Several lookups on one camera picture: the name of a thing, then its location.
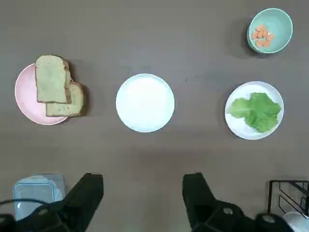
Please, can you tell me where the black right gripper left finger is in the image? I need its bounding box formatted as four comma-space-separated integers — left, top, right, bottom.
0, 173, 104, 232

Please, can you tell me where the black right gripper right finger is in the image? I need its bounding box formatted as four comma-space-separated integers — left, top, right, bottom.
182, 172, 294, 232

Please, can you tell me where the green lettuce leaf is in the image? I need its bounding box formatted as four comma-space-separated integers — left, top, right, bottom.
228, 92, 282, 133

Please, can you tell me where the brown crust bread slice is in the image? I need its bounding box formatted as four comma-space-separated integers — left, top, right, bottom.
35, 55, 73, 104
45, 81, 87, 118

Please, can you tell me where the mint green bowl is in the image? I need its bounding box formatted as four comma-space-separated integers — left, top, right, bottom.
246, 8, 294, 54

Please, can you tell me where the white round plate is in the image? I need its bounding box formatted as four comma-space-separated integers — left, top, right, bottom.
115, 73, 175, 133

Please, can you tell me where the pale pinkish round plate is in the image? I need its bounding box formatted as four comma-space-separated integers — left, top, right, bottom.
225, 81, 285, 141

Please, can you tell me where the salmon pink round plate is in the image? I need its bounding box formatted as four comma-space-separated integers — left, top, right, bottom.
14, 63, 73, 126

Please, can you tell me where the clear plastic food container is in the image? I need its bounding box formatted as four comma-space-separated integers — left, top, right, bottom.
13, 173, 66, 221

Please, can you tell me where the white cup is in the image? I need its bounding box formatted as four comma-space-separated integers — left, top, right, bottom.
282, 211, 309, 232

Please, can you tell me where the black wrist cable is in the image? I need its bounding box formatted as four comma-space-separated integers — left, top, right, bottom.
0, 198, 67, 219

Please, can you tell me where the black wire cup rack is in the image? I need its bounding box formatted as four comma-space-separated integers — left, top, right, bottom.
268, 179, 309, 219

